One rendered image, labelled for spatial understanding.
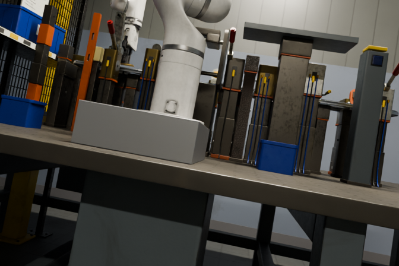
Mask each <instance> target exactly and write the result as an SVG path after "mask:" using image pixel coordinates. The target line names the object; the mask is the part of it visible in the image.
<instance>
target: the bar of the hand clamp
mask: <svg viewBox="0 0 399 266"><path fill-rule="evenodd" d="M125 21H126V14H125V13H124V12H116V17H115V26H114V29H115V37H116V42H117V45H118V51H119V50H120V48H121V47H122V40H123V35H124V27H125Z"/></svg>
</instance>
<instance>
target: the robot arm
mask: <svg viewBox="0 0 399 266"><path fill-rule="evenodd" d="M153 2H154V4H155V7H156V9H157V12H158V14H159V16H160V18H161V20H162V22H163V25H164V41H163V47H162V51H161V57H160V62H159V68H158V71H157V77H156V83H155V86H154V92H153V98H152V101H151V107H150V110H142V111H145V112H151V113H158V114H162V115H168V116H174V117H179V118H185V119H191V120H194V119H193V118H192V117H193V114H194V107H195V102H196V98H197V92H198V86H199V82H200V76H201V70H202V65H203V60H204V54H205V47H206V41H205V38H204V36H203V35H202V34H201V33H200V32H199V31H198V30H197V29H196V28H195V27H194V25H193V24H192V23H191V22H190V20H189V19H188V17H187V16H189V17H192V18H195V19H197V20H200V21H203V22H206V23H218V22H220V21H222V20H223V19H225V18H226V16H227V15H228V13H229V11H230V9H231V4H232V0H153ZM145 4H146V0H110V7H111V8H112V9H114V10H116V11H119V12H124V13H125V14H126V21H125V27H124V31H123V40H122V47H123V55H122V59H121V63H124V64H129V62H130V58H131V54H132V50H133V51H136V50H137V42H138V31H139V30H140V28H141V26H142V21H143V16H144V10H145ZM195 121H197V120H195Z"/></svg>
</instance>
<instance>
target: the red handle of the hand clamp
mask: <svg viewBox="0 0 399 266"><path fill-rule="evenodd" d="M107 26H108V29H109V33H110V36H111V39H112V45H113V49H114V50H118V46H117V42H116V37H115V29H114V26H113V21H112V20H108V21H107Z"/></svg>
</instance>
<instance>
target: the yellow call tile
mask: <svg viewBox="0 0 399 266"><path fill-rule="evenodd" d="M367 50H371V51H375V52H383V53H385V52H386V51H387V50H388V48H387V47H379V46H371V45H369V46H368V47H366V48H365V49H363V53H364V52H366V51H367Z"/></svg>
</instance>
